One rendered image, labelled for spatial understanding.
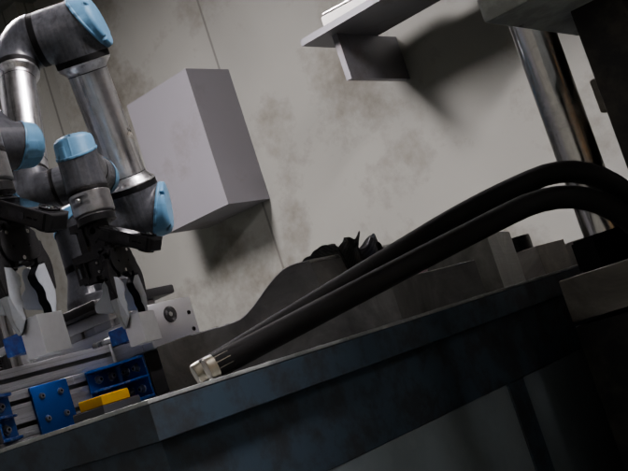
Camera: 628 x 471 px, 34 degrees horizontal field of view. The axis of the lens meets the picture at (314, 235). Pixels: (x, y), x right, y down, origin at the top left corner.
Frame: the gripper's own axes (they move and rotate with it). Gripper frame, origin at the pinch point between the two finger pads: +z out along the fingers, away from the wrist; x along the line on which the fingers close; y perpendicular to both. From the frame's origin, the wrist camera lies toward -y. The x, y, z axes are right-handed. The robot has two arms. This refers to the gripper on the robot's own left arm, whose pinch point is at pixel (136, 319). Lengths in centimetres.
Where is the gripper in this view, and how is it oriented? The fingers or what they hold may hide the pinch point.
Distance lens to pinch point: 187.1
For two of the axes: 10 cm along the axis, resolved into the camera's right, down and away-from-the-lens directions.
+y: -8.6, 3.3, 3.9
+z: 3.1, 9.5, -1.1
